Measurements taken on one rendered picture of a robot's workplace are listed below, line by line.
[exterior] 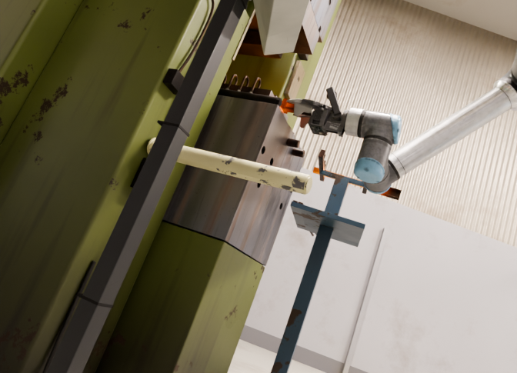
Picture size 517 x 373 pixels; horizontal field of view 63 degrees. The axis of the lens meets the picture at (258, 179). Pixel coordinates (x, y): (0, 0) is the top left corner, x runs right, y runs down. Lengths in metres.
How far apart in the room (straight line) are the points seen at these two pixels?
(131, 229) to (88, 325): 0.17
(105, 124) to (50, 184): 0.21
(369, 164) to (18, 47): 1.06
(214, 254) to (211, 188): 0.20
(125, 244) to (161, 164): 0.16
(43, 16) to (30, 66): 0.15
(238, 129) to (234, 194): 0.21
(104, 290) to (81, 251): 0.29
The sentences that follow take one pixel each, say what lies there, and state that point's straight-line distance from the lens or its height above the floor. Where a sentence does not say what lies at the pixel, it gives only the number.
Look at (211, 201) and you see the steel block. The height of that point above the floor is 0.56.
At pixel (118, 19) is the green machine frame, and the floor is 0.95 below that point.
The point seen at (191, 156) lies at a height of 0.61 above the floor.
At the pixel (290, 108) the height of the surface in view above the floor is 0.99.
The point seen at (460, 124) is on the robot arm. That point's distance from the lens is 1.50.
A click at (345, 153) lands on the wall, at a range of 4.07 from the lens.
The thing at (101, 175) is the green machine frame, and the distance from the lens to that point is 1.10.
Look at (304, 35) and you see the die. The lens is 1.61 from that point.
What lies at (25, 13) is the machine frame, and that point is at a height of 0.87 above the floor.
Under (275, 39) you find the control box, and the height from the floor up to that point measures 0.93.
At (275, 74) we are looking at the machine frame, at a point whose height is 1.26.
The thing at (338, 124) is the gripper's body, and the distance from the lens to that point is 1.39.
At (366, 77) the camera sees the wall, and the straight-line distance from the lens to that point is 4.45.
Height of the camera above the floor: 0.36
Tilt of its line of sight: 15 degrees up
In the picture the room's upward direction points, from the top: 21 degrees clockwise
